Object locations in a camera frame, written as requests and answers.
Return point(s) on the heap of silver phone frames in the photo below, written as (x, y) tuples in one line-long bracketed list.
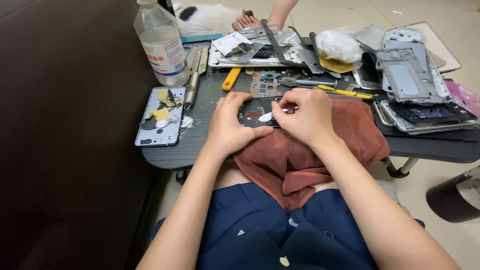
[(408, 75)]

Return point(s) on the white and black cat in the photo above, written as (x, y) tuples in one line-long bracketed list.
[(206, 18)]

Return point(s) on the dark folding lap table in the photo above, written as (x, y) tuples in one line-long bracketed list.
[(202, 123)]

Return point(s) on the blue phone back cover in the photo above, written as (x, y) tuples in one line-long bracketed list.
[(159, 131)]

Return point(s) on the white flat board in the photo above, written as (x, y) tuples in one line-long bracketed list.
[(440, 47)]

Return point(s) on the yellow adhesive sheet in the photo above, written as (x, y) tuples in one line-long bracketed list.
[(335, 66)]

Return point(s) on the silver metal spudger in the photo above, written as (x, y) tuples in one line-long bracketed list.
[(267, 116)]

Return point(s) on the silver metal cylinder tool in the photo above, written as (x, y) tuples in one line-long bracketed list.
[(192, 86)]

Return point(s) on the person's left hand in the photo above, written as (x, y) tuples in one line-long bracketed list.
[(225, 129)]

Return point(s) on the crumpled white plastic bag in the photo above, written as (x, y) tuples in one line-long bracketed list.
[(337, 45)]

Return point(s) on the phone circuit board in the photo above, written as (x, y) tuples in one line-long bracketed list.
[(264, 84)]

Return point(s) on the pink plastic bag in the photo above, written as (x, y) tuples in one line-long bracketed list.
[(467, 95)]

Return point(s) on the brown towel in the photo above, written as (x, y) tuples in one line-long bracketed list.
[(348, 135)]

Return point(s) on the clear plastic liquid bottle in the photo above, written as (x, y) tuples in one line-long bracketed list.
[(163, 48)]

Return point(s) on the person's right hand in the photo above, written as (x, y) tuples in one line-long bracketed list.
[(311, 118)]

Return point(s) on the silver screwdriver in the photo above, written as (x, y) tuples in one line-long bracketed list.
[(307, 82)]

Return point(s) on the dark brown sofa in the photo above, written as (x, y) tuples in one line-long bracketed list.
[(67, 135)]

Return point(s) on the person's navy blue clothing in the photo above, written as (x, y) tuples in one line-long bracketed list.
[(262, 236)]

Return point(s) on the blue strip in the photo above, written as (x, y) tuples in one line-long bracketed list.
[(202, 38)]

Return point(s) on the black phone frame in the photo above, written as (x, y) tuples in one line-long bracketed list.
[(252, 114)]

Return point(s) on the white glue residue lump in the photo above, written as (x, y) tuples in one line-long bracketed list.
[(186, 122)]

